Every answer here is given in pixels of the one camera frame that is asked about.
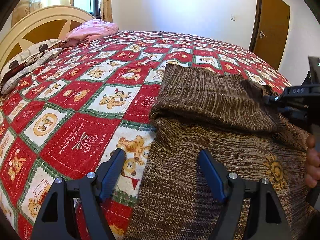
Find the brown knit sweater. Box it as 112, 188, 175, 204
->
125, 64, 319, 239

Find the person right hand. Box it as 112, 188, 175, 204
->
305, 135, 320, 188

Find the brown wooden door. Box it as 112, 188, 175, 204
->
249, 0, 290, 70

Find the red patchwork bear bedspread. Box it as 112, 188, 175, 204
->
1, 31, 290, 239

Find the cartoon print pillow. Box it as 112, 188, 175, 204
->
1, 39, 66, 95

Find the cream wooden headboard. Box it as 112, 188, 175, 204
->
1, 5, 94, 68

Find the pink folded blanket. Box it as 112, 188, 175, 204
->
63, 18, 119, 44

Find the beige patterned curtain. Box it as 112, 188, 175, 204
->
99, 0, 113, 22

